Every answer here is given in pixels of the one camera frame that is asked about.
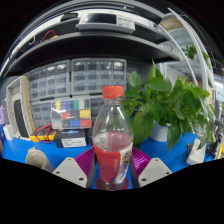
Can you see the white power adapter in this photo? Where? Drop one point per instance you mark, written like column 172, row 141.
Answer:
column 196, row 153

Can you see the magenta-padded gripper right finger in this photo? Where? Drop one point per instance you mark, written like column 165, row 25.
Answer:
column 154, row 170

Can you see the white perforated tray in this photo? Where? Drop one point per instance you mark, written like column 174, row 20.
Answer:
column 28, row 100

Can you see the green potted plant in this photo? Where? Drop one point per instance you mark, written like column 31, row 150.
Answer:
column 160, row 100

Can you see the clear red-capped drink bottle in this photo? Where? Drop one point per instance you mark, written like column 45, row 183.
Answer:
column 111, row 146

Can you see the black box with white label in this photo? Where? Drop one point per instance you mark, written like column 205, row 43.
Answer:
column 70, row 138

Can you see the small white box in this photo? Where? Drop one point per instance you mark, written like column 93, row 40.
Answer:
column 8, row 132

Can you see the black rectangular case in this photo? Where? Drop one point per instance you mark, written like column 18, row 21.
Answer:
column 20, row 118

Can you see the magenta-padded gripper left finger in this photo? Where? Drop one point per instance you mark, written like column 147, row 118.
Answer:
column 71, row 169

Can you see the flat round red coaster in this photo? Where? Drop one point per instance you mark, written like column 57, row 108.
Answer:
column 98, row 184

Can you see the white metal shelf rack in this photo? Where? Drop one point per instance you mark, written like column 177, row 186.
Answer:
column 200, row 50

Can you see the black soft pouch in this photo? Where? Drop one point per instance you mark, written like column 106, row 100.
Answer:
column 90, row 135

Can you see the grey parts drawer cabinet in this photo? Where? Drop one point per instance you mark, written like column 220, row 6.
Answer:
column 96, row 106
column 40, row 113
column 50, row 80
column 98, row 76

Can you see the dark overhead shelf unit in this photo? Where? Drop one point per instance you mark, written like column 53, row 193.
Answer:
column 93, row 43

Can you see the clear organizer with coloured parts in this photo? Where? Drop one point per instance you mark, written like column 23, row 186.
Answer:
column 71, row 113

